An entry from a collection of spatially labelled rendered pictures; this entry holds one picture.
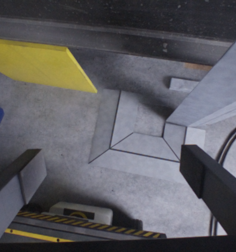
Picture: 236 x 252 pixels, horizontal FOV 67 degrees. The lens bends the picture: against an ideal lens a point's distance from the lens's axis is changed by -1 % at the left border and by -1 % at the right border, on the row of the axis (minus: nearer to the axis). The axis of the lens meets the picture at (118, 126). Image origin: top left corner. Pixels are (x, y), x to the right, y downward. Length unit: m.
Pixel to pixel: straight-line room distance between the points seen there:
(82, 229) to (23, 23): 0.66
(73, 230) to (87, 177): 0.34
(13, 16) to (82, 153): 0.61
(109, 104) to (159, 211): 0.56
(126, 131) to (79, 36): 0.48
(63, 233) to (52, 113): 0.59
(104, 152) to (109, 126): 0.13
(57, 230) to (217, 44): 0.71
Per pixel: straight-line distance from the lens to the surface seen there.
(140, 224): 0.83
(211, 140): 0.95
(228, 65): 0.35
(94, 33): 0.59
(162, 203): 0.93
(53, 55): 0.66
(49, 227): 0.68
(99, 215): 0.82
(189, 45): 0.56
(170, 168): 0.89
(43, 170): 0.17
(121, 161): 0.88
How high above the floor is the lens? 0.89
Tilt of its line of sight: 80 degrees down
